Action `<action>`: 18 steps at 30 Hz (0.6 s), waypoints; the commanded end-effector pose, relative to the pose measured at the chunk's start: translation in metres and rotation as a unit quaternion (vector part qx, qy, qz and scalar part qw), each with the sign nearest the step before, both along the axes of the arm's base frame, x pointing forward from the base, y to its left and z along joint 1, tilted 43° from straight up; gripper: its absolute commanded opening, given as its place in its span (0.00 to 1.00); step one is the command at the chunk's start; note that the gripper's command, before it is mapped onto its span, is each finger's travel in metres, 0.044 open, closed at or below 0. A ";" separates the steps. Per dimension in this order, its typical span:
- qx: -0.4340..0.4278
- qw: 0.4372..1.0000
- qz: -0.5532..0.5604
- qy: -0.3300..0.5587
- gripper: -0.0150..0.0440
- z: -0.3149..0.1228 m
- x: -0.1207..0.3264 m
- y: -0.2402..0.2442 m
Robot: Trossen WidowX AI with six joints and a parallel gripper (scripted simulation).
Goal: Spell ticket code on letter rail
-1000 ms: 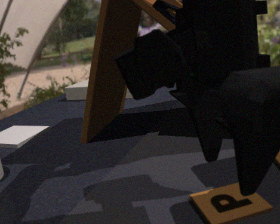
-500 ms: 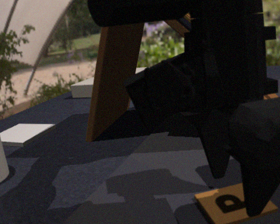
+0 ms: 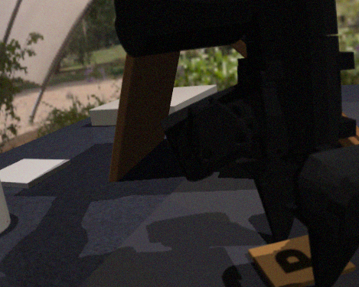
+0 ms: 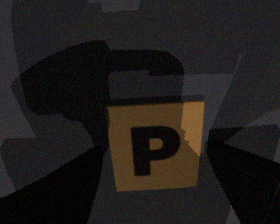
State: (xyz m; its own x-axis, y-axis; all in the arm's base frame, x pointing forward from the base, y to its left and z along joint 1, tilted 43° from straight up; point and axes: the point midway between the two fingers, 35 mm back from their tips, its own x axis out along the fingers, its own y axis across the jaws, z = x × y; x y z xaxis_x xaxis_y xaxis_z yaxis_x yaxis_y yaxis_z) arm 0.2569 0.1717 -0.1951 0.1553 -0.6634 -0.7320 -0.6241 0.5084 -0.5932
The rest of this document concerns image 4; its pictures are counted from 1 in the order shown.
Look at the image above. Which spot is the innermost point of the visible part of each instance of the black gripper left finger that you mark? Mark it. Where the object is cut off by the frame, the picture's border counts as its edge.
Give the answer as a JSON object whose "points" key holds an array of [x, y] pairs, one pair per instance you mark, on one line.
{"points": [[64, 196]]}

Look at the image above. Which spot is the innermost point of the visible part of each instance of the tan square tile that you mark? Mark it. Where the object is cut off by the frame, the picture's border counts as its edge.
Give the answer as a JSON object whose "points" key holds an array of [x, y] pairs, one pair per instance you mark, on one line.
{"points": [[155, 145]]}

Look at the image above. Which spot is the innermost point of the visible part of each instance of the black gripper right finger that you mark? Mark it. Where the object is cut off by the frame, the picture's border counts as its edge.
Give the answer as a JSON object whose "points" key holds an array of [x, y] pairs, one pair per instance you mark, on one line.
{"points": [[250, 182]]}

